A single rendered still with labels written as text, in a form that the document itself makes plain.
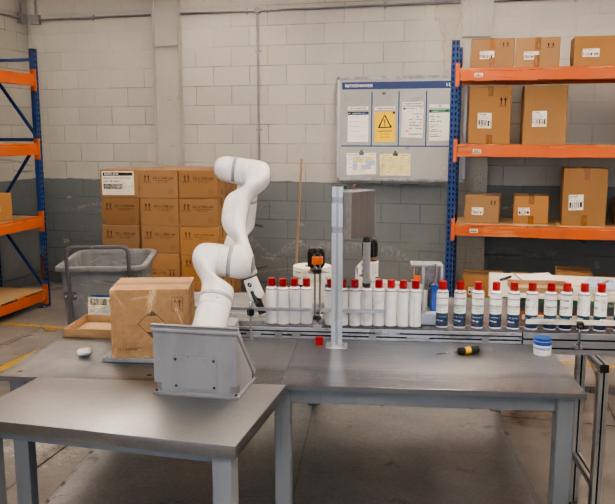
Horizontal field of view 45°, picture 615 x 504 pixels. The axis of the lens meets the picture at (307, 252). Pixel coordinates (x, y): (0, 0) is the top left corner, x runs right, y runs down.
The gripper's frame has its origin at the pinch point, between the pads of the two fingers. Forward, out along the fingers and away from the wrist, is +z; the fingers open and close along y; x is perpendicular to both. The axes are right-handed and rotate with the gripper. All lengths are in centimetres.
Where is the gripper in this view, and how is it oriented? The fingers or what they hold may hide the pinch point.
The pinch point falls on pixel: (261, 309)
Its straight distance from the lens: 326.2
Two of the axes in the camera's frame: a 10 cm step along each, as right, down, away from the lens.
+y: 0.9, -1.6, 9.8
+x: -9.4, 3.2, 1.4
